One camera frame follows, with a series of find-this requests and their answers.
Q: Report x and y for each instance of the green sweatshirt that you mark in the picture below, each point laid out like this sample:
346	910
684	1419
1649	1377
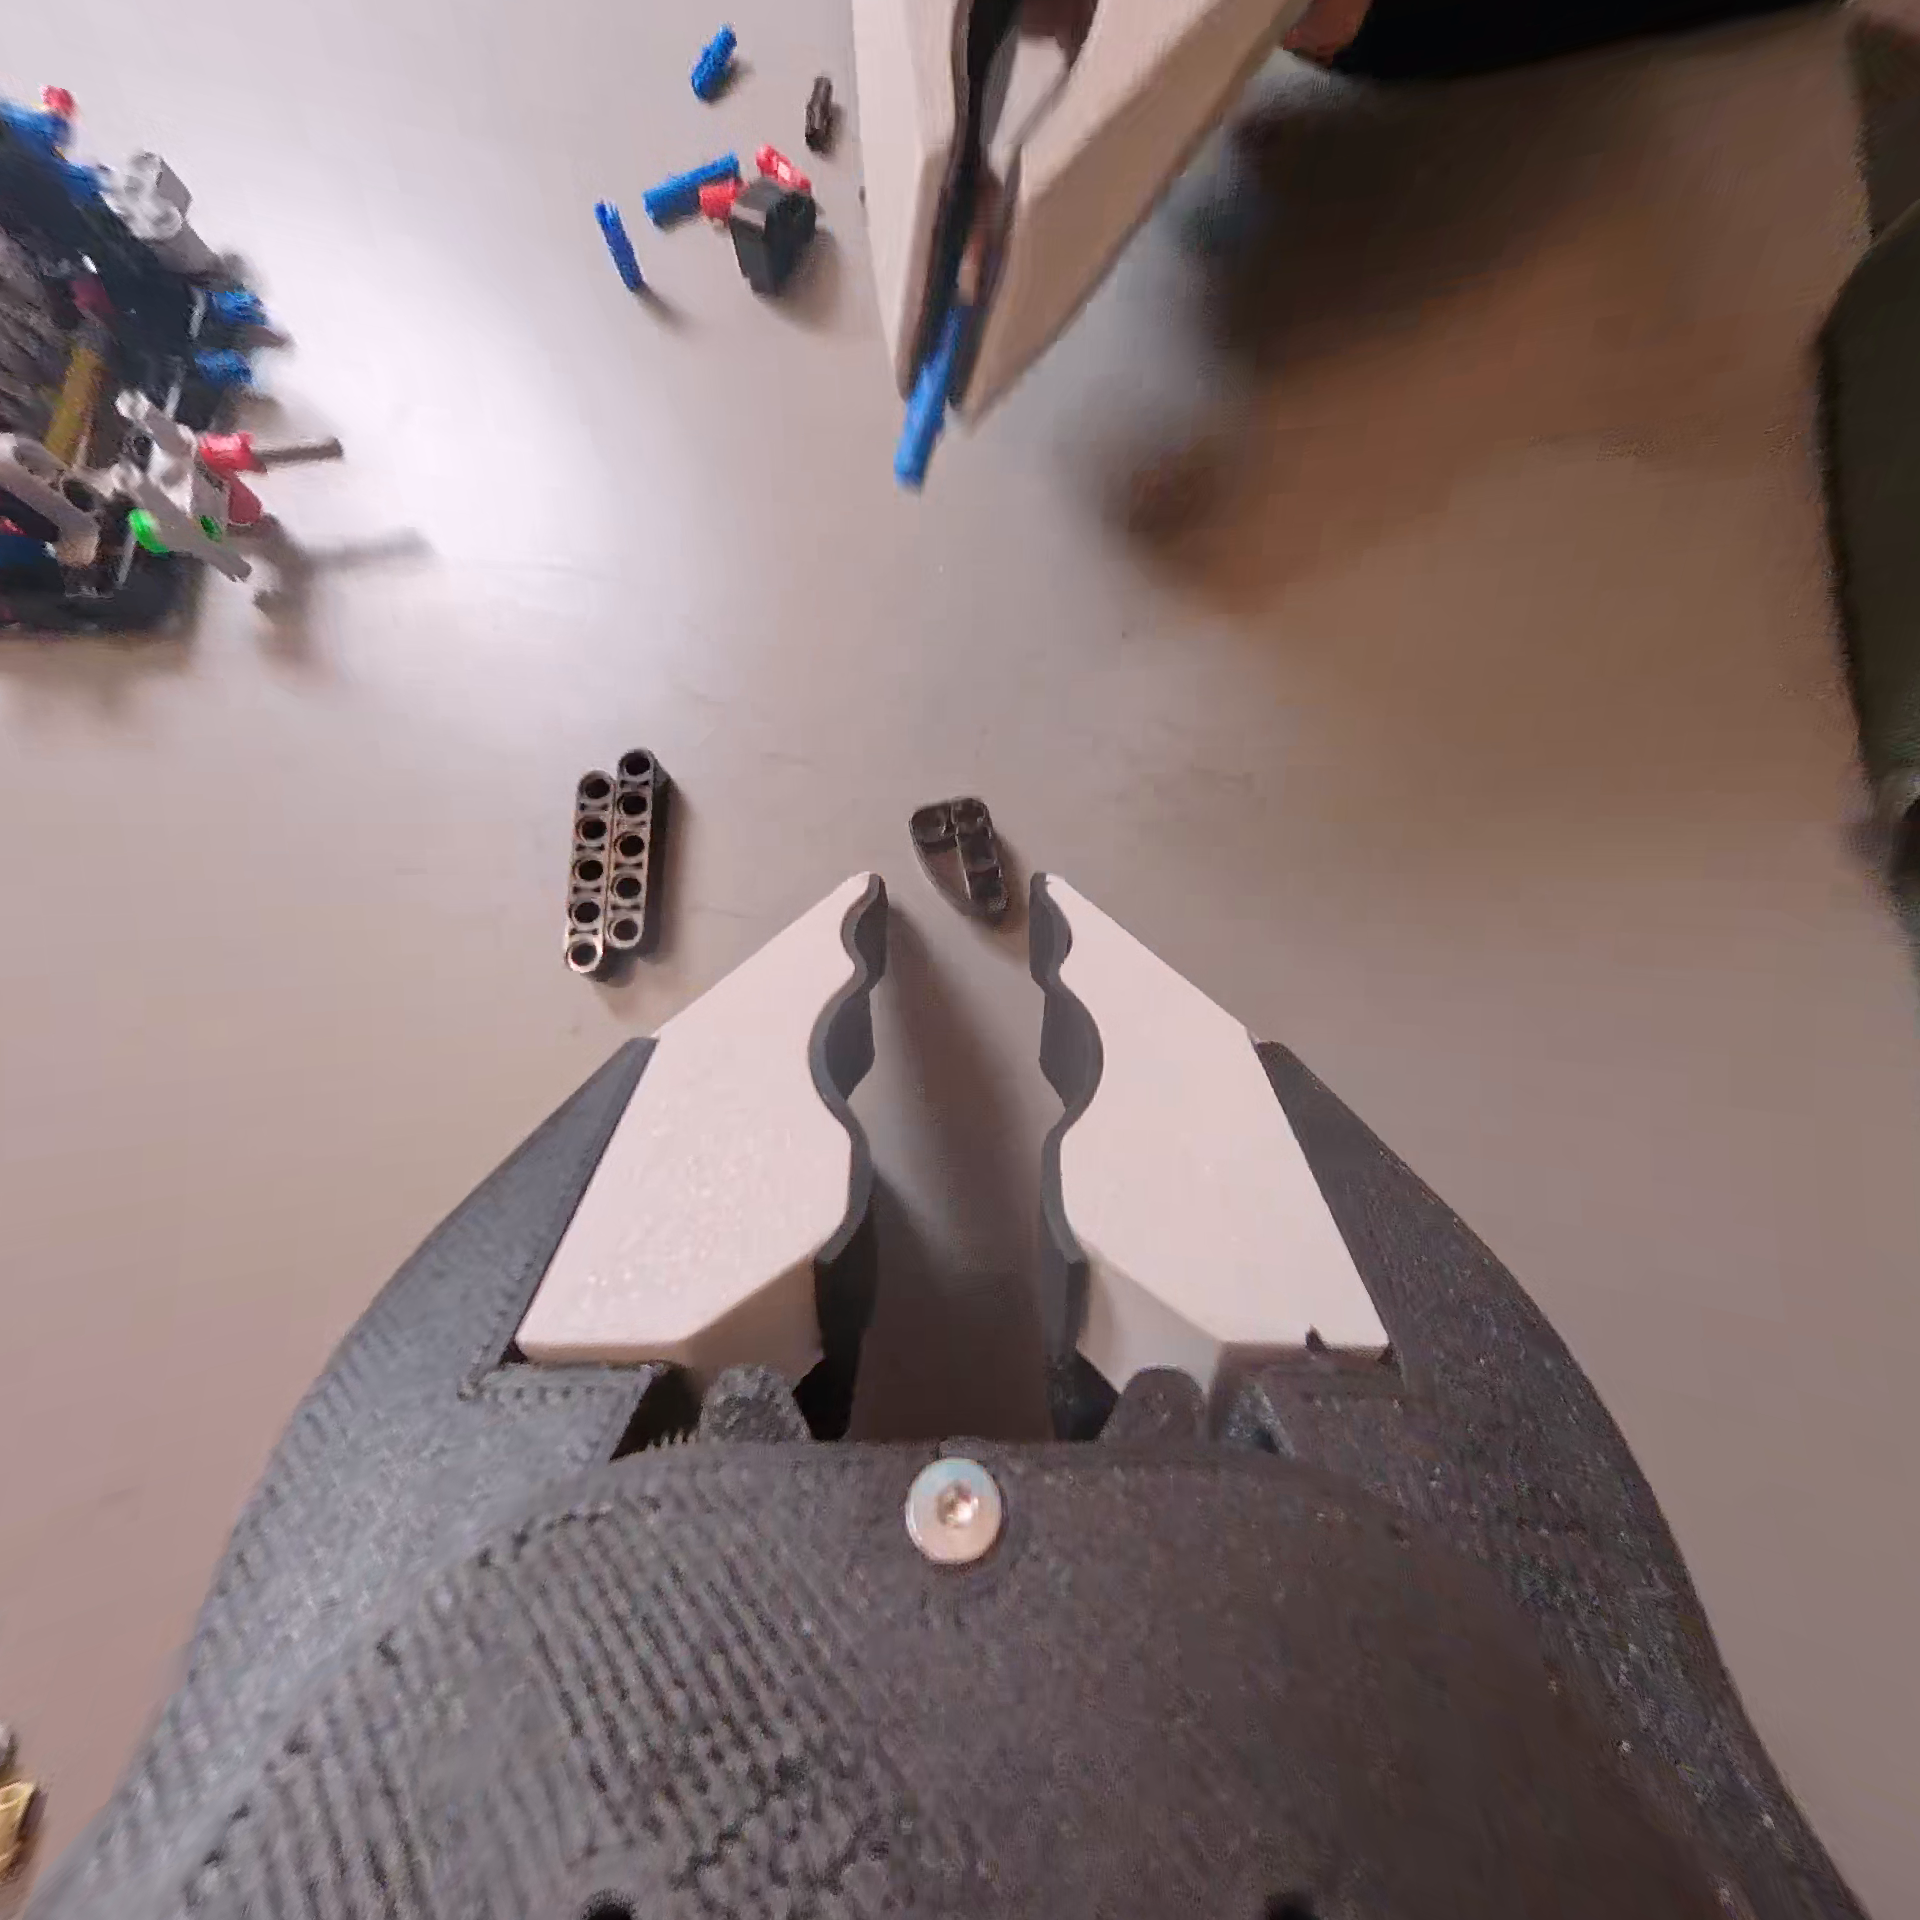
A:
1883	526

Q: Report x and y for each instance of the pile of small lego pieces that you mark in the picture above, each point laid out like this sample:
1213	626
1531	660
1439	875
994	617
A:
17	1809

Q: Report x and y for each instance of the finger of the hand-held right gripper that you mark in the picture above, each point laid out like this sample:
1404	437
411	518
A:
1140	134
909	151

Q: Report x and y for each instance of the black lego pin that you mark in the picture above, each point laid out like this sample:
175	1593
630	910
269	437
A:
818	112

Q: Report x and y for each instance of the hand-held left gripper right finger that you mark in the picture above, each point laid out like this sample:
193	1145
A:
1201	1199

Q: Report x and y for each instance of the black double lego beam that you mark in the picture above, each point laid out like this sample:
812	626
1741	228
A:
616	863

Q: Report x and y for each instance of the lego car chassis assembly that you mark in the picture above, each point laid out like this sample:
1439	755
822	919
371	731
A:
121	375

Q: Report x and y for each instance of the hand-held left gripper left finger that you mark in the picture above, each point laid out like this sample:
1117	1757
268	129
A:
707	1184

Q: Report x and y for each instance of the black curved lego piece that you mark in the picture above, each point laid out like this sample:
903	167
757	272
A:
772	228

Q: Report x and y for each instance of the black rounded lego beam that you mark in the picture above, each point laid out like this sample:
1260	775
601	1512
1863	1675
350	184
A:
959	856

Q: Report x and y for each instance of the blue lego pin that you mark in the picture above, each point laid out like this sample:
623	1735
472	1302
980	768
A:
691	187
931	398
716	62
618	242

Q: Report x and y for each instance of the red lego pin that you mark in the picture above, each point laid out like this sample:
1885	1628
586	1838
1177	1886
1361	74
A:
719	197
781	164

